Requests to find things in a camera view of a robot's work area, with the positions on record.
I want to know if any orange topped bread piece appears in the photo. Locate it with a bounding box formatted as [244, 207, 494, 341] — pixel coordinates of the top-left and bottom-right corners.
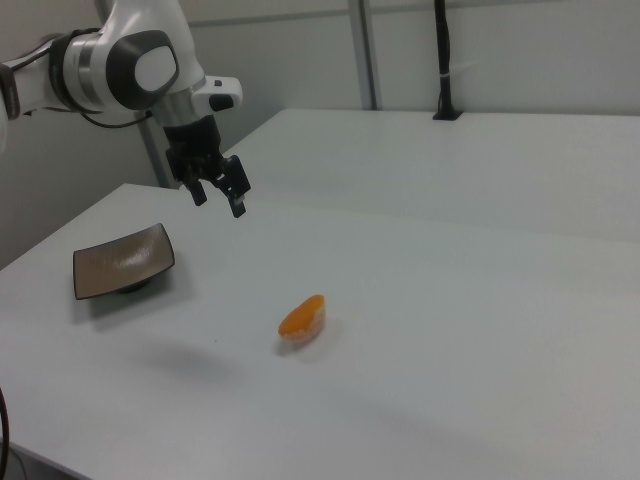
[277, 293, 328, 345]

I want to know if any white cable tie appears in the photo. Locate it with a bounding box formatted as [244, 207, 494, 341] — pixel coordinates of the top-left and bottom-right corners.
[438, 61, 477, 81]

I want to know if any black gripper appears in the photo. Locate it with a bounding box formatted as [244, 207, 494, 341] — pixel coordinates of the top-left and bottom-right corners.
[161, 115, 252, 219]

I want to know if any black pole with base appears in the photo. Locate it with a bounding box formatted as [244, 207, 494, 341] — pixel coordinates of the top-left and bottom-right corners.
[431, 0, 464, 122]

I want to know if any grey partition frame post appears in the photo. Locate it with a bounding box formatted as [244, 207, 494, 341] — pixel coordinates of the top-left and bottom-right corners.
[139, 112, 178, 189]
[347, 0, 377, 111]

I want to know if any brown square ceramic plate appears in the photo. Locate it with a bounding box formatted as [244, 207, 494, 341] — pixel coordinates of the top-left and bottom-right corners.
[72, 222, 176, 301]

